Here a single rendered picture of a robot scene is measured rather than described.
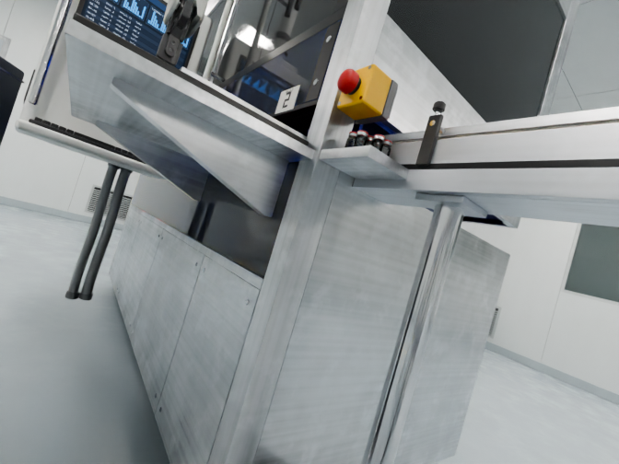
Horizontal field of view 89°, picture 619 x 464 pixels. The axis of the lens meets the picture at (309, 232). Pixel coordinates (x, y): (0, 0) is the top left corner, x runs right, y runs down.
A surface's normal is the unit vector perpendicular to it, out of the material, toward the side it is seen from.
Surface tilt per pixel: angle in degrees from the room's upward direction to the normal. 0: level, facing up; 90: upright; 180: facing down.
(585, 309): 90
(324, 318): 90
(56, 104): 90
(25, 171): 90
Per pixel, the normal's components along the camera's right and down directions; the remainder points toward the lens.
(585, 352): -0.76, -0.25
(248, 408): 0.59, 0.15
